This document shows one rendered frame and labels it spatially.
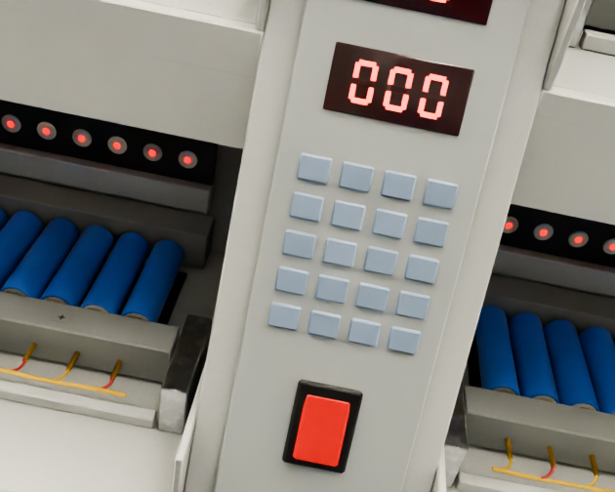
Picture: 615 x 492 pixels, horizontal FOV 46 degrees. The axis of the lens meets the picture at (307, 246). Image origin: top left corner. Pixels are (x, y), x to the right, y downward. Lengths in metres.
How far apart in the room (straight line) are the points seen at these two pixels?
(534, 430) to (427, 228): 0.15
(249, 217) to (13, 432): 0.15
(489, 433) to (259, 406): 0.13
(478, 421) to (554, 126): 0.15
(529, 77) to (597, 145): 0.04
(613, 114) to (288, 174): 0.11
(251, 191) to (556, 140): 0.11
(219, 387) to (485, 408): 0.14
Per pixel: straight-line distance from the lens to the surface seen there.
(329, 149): 0.25
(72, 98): 0.28
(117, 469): 0.33
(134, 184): 0.44
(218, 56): 0.26
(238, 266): 0.26
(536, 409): 0.37
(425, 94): 0.25
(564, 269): 0.45
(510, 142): 0.26
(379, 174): 0.25
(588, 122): 0.27
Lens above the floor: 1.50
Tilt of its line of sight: 15 degrees down
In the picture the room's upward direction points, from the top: 12 degrees clockwise
